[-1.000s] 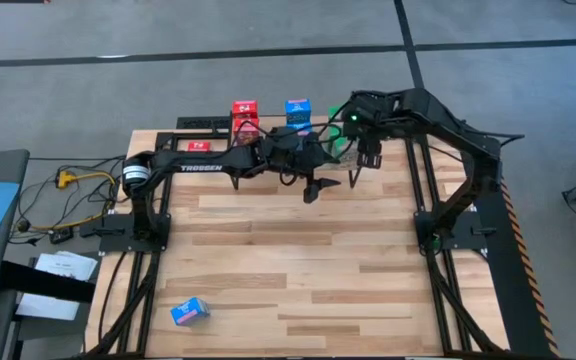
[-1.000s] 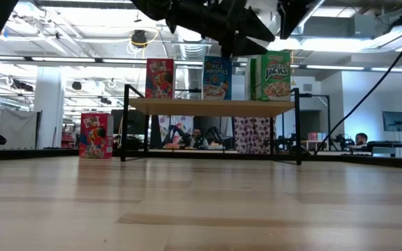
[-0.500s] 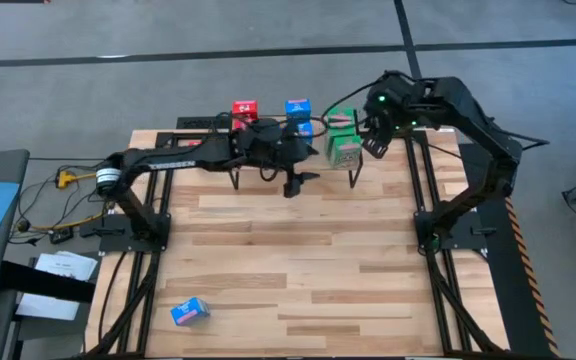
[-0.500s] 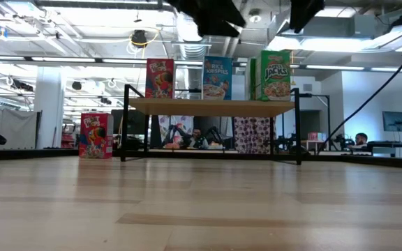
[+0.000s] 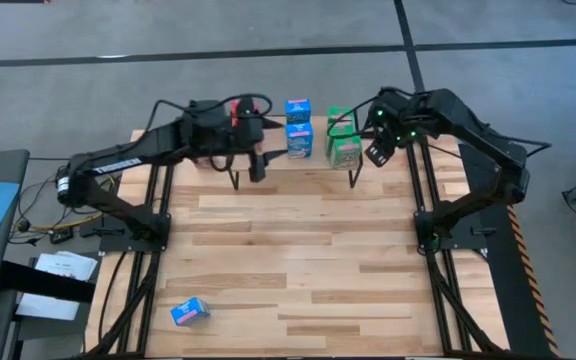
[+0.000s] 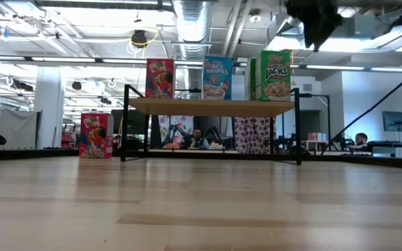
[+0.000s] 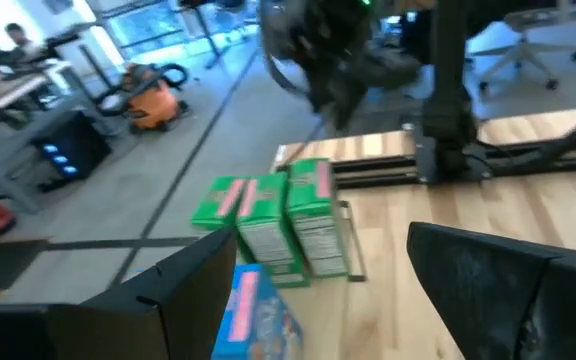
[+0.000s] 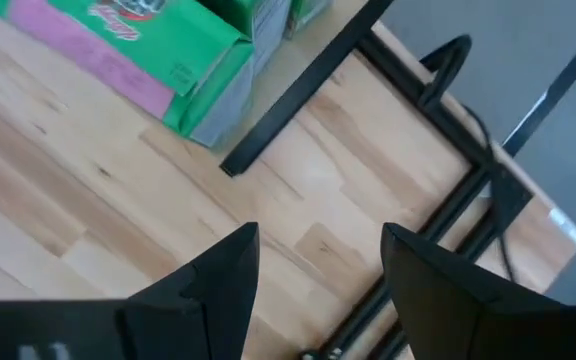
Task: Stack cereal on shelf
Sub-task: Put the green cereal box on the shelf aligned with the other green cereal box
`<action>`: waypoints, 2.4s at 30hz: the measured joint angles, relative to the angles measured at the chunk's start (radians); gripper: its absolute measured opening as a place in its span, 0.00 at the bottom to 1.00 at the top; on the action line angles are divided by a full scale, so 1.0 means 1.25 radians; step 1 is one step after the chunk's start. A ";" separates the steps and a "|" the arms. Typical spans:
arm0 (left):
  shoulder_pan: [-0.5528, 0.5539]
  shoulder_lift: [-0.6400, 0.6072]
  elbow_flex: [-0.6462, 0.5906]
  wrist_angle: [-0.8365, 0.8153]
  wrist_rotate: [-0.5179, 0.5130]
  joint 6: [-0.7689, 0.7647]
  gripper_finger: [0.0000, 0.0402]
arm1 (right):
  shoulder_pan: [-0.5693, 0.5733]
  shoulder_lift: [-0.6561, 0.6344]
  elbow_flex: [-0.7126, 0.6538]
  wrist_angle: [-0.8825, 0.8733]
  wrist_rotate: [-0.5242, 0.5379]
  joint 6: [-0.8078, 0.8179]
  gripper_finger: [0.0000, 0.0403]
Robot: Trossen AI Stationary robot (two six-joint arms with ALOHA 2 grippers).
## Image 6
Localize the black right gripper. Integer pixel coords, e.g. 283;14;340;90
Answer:
286;0;343;53

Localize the green Apple Jacks cereal box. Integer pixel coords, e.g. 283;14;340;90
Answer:
245;57;258;102
255;50;292;102

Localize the blue Rice Krispies cereal box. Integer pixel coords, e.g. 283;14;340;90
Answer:
202;55;233;101

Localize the red Froot Loops cereal box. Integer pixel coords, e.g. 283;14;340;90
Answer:
145;58;176;100
78;112;114;160

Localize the black metal stand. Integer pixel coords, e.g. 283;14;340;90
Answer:
298;93;331;154

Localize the black diagonal strut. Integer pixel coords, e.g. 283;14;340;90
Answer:
320;63;402;156

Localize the person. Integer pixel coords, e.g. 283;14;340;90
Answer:
186;128;211;150
347;132;375;151

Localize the purple dotted panel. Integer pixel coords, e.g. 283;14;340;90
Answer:
233;116;274;155

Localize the dark computer monitor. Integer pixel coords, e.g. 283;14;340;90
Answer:
382;110;402;132

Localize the black desk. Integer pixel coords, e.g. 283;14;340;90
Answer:
366;140;402;150

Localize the white patterned panel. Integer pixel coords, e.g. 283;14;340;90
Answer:
158;115;195;149

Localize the black ceiling device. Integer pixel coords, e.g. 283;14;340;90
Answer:
130;29;149;49

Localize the black screen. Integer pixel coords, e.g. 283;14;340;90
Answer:
112;109;146;135

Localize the red cart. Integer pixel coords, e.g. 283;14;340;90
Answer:
61;123;80;149

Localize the white square pillar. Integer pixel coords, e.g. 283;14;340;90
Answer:
33;66;64;150

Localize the grey partition screen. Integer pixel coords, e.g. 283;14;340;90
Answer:
0;108;42;150

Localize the silver ventilation duct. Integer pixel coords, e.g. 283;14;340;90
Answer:
172;0;211;60

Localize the wooden shelf black metal frame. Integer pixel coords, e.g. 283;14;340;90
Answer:
120;83;303;167

